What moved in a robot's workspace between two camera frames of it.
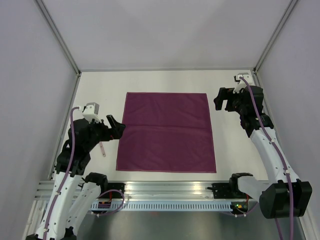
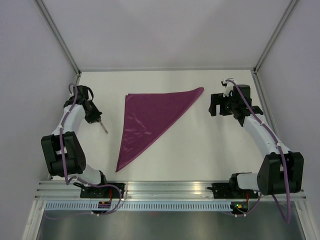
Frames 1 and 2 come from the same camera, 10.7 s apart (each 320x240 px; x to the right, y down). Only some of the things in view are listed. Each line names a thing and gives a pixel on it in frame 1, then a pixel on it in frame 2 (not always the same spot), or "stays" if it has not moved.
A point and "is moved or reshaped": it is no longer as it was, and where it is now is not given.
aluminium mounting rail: x=153 y=191 stays
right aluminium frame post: x=290 y=7 stays
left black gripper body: x=99 y=132 to x=94 y=115
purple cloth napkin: x=166 y=132 is moved or reshaped
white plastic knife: x=102 y=148 is moved or reshaped
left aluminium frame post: x=59 y=36 stays
